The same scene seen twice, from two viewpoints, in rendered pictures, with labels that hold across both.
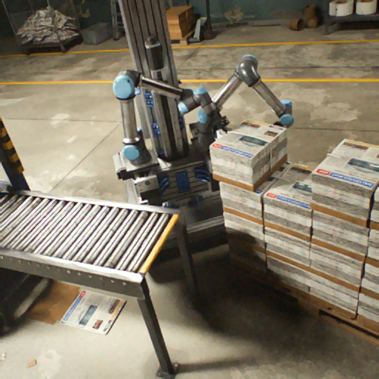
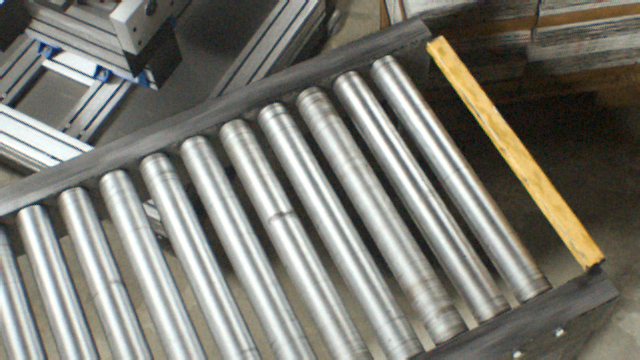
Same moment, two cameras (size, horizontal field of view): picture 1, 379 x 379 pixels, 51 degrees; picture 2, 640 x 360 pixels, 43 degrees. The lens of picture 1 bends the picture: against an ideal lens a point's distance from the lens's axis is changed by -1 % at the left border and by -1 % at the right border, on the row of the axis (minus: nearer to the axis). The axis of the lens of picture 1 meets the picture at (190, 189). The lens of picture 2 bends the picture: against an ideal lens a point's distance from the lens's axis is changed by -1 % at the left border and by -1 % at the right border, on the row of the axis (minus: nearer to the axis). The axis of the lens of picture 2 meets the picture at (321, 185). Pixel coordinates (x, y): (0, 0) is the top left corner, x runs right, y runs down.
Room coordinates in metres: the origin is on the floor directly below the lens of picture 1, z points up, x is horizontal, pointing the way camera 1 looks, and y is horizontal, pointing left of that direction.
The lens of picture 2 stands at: (1.31, 0.84, 1.81)
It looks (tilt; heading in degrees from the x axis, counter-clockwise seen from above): 60 degrees down; 313
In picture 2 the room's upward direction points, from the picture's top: 6 degrees counter-clockwise
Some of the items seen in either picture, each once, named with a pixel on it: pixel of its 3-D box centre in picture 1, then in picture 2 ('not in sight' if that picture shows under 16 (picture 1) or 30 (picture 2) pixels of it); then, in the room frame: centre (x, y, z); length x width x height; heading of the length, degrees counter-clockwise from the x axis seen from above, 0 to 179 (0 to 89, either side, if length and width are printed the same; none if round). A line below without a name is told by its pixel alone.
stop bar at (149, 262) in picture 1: (161, 242); (509, 144); (1.53, 0.20, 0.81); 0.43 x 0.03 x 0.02; 153
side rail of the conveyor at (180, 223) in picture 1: (85, 206); (38, 209); (2.07, 0.67, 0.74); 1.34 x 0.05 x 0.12; 63
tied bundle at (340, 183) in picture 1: (354, 180); not in sight; (1.58, -0.82, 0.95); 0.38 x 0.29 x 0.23; 134
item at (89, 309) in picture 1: (93, 310); not in sight; (1.86, 0.81, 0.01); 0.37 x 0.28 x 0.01; 63
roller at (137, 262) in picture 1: (149, 243); (454, 172); (1.58, 0.26, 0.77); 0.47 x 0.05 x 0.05; 153
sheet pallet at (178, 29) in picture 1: (164, 26); not in sight; (8.55, -0.09, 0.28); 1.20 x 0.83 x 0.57; 63
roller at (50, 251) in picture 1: (69, 230); (120, 324); (1.82, 0.73, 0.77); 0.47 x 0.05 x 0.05; 153
